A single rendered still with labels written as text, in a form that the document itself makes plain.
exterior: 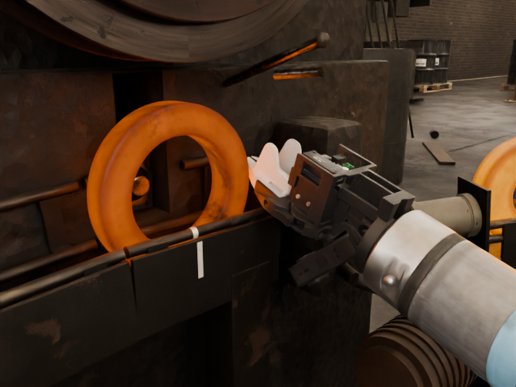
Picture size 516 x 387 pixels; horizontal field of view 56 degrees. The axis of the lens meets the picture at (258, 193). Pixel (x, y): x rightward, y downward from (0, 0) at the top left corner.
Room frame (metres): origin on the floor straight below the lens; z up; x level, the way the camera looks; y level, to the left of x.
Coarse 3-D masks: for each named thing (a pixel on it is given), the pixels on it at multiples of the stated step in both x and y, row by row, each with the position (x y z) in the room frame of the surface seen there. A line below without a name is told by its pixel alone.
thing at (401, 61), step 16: (368, 48) 3.47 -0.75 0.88; (384, 48) 3.47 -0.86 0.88; (400, 64) 3.08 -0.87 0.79; (400, 80) 3.09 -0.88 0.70; (400, 96) 3.10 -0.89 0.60; (400, 112) 3.11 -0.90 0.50; (400, 128) 3.11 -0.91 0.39; (384, 144) 3.04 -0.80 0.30; (400, 144) 3.13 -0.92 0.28; (384, 160) 3.06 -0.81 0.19; (400, 160) 3.14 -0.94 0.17; (384, 176) 3.06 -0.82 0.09; (400, 176) 3.16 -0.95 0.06
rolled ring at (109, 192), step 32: (128, 128) 0.45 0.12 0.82; (160, 128) 0.47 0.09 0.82; (192, 128) 0.49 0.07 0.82; (224, 128) 0.52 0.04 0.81; (96, 160) 0.44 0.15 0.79; (128, 160) 0.44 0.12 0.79; (224, 160) 0.52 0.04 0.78; (96, 192) 0.43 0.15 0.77; (128, 192) 0.44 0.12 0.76; (224, 192) 0.53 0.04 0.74; (96, 224) 0.43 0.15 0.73; (128, 224) 0.44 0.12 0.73
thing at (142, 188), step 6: (138, 174) 0.55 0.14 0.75; (144, 174) 0.56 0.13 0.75; (138, 180) 0.55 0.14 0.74; (144, 180) 0.55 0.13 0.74; (138, 186) 0.55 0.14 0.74; (144, 186) 0.55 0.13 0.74; (132, 192) 0.54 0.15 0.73; (138, 192) 0.55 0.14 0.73; (144, 192) 0.55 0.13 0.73; (132, 198) 0.55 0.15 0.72; (138, 198) 0.56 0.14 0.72
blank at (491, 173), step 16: (512, 144) 0.63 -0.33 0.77; (496, 160) 0.62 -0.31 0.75; (512, 160) 0.62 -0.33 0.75; (480, 176) 0.63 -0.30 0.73; (496, 176) 0.62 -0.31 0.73; (512, 176) 0.62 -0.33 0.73; (496, 192) 0.62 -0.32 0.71; (512, 192) 0.62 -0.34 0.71; (496, 208) 0.62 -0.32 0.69; (512, 208) 0.62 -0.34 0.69
